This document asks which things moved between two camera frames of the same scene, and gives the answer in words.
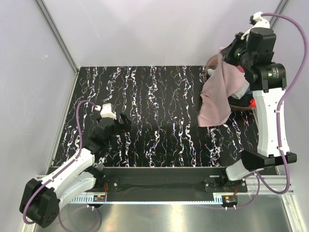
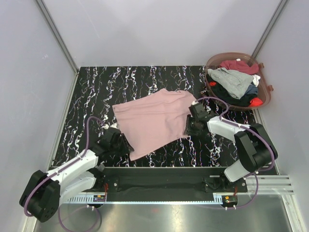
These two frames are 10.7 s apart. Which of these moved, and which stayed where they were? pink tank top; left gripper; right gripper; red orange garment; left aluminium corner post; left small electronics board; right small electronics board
Moved: pink tank top; left gripper; right gripper
Stayed: right small electronics board; left small electronics board; red orange garment; left aluminium corner post
